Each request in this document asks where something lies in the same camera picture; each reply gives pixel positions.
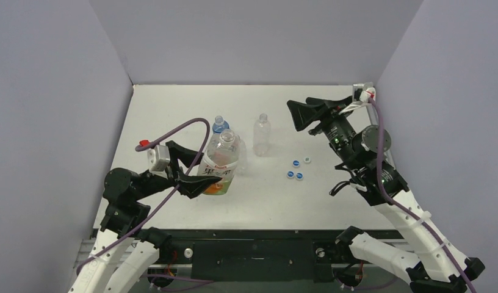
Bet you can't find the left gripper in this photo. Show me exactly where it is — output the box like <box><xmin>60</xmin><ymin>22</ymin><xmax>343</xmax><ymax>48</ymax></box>
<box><xmin>134</xmin><ymin>142</ymin><xmax>221</xmax><ymax>200</ymax></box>

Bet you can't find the green orange label bottle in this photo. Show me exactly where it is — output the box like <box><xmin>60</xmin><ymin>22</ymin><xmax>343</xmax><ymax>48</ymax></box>
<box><xmin>197</xmin><ymin>129</ymin><xmax>240</xmax><ymax>195</ymax></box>

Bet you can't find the clear bottle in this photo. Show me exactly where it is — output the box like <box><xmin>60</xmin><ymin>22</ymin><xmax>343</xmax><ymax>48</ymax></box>
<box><xmin>253</xmin><ymin>113</ymin><xmax>272</xmax><ymax>156</ymax></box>
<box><xmin>236</xmin><ymin>139</ymin><xmax>248</xmax><ymax>175</ymax></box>

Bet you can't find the blue label bottle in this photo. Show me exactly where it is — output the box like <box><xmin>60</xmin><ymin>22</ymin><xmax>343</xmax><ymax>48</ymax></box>
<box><xmin>212</xmin><ymin>115</ymin><xmax>230</xmax><ymax>134</ymax></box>

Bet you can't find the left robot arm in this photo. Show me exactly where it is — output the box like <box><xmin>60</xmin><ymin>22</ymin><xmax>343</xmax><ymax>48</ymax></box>
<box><xmin>69</xmin><ymin>141</ymin><xmax>221</xmax><ymax>292</ymax></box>

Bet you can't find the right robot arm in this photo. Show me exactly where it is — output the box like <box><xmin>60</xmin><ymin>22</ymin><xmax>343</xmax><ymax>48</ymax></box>
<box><xmin>287</xmin><ymin>90</ymin><xmax>485</xmax><ymax>292</ymax></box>

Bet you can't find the aluminium rail frame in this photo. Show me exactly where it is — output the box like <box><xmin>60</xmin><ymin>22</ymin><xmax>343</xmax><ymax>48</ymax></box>
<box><xmin>67</xmin><ymin>85</ymin><xmax>444</xmax><ymax>293</ymax></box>

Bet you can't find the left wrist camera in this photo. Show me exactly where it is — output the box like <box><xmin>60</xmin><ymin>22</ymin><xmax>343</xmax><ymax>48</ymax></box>
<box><xmin>146</xmin><ymin>145</ymin><xmax>171</xmax><ymax>173</ymax></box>

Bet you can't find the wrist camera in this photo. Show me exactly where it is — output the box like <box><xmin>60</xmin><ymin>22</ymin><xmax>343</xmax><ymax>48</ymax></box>
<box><xmin>339</xmin><ymin>82</ymin><xmax>376</xmax><ymax>115</ymax></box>
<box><xmin>146</xmin><ymin>145</ymin><xmax>171</xmax><ymax>173</ymax></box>

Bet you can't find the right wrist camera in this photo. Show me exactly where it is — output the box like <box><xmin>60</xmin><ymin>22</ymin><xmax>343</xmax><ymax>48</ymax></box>
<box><xmin>339</xmin><ymin>82</ymin><xmax>376</xmax><ymax>115</ymax></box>

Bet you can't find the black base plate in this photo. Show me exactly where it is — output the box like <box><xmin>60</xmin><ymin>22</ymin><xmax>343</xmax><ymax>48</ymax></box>
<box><xmin>147</xmin><ymin>230</ymin><xmax>362</xmax><ymax>283</ymax></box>

